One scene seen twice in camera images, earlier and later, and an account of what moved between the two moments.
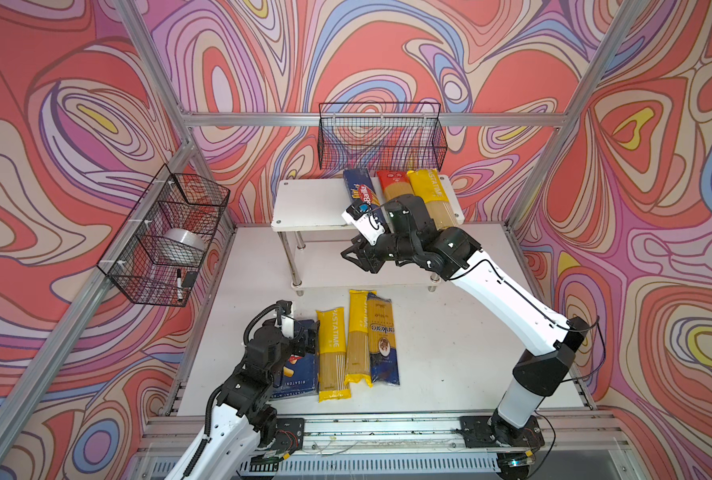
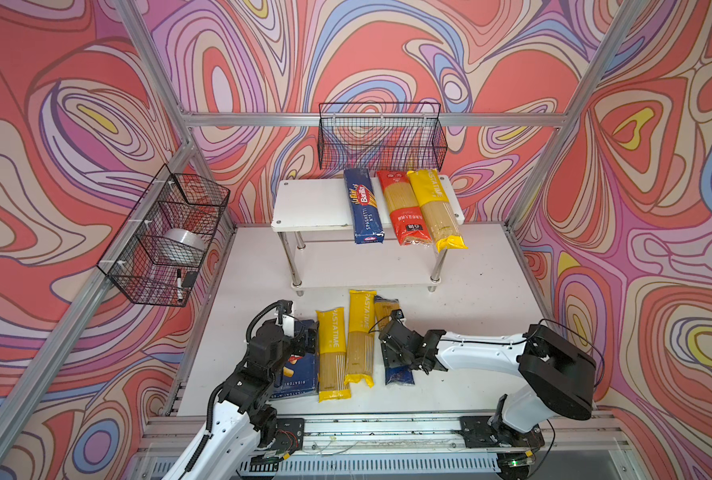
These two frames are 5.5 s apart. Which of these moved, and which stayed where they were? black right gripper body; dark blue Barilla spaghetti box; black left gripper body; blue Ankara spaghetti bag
Moved: blue Ankara spaghetti bag; black right gripper body
Stayed: dark blue Barilla spaghetti box; black left gripper body
